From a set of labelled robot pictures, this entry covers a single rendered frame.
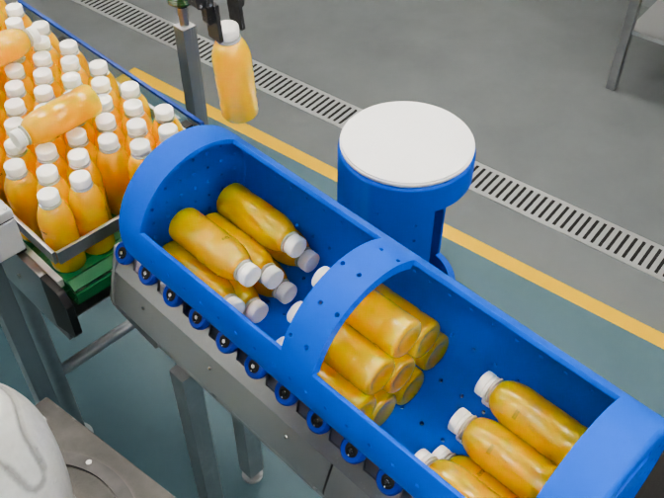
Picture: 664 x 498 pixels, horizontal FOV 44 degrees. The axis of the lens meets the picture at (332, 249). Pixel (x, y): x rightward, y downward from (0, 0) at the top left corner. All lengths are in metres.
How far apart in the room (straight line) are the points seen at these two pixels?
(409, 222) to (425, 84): 2.11
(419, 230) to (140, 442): 1.17
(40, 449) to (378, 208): 0.90
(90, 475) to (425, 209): 0.82
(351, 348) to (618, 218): 2.13
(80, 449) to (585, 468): 0.68
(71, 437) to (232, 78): 0.62
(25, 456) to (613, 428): 0.67
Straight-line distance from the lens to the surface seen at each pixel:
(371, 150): 1.67
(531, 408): 1.18
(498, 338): 1.29
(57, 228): 1.60
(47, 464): 0.99
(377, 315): 1.19
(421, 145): 1.69
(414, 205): 1.63
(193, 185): 1.49
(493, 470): 1.19
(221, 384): 1.50
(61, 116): 1.69
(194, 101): 2.06
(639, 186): 3.38
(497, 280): 2.87
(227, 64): 1.39
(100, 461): 1.22
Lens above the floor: 2.08
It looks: 45 degrees down
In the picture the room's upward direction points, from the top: straight up
